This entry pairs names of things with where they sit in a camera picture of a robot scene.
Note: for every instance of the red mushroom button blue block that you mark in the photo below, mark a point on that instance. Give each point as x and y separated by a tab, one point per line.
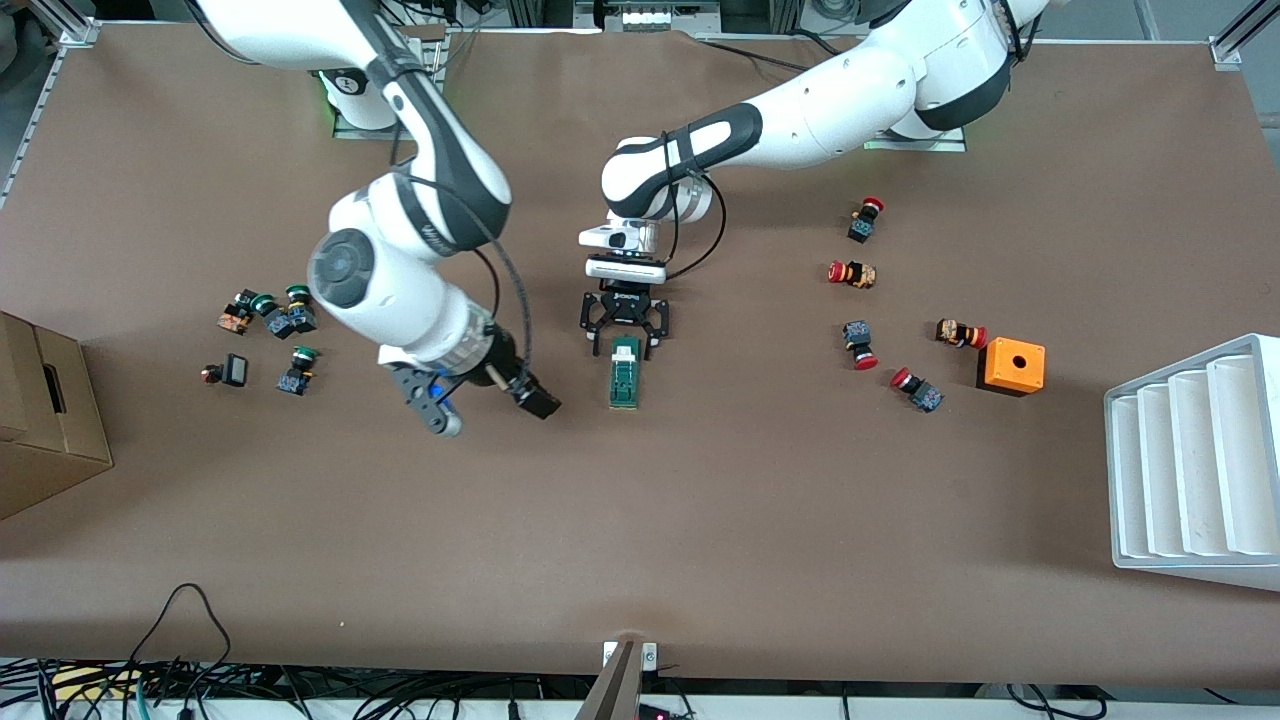
922	394
858	338
862	226

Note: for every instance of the small board with red light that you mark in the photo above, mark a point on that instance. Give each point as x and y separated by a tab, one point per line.
660	714

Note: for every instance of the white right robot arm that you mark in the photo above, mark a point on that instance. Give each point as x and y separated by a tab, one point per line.
420	300

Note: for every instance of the brown cardboard box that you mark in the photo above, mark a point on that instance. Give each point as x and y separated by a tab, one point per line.
40	450

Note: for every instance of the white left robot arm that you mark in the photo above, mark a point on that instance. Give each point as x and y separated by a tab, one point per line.
850	100

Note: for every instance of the white slotted tray rack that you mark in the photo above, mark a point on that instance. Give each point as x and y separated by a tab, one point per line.
1190	470

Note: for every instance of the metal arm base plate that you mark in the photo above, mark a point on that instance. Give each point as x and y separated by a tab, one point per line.
915	145
400	125

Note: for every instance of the orange box with round hole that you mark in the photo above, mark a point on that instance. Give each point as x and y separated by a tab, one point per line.
1012	365

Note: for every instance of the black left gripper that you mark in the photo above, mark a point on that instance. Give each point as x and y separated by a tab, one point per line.
625	307

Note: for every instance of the aluminium camera post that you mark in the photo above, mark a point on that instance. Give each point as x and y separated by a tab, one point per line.
612	690

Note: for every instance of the aluminium frame corner profile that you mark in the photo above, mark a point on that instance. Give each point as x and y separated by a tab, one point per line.
70	25
1240	35

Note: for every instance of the white rectangular pushbutton black frame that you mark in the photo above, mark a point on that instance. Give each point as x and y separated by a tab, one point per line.
236	370

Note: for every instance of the red mushroom button orange block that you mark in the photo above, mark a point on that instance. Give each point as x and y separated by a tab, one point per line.
958	332
855	274

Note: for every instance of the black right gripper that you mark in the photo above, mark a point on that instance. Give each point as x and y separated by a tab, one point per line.
506	360

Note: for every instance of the green pushbutton blue yellow block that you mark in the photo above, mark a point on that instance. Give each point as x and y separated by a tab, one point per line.
300	306

